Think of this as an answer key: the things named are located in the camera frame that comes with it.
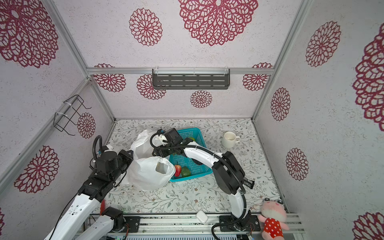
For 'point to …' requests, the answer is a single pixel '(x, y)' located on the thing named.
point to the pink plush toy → (274, 215)
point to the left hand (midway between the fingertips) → (134, 152)
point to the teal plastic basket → (197, 170)
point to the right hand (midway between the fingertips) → (157, 148)
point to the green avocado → (185, 171)
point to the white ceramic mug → (229, 139)
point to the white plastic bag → (145, 172)
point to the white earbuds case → (202, 216)
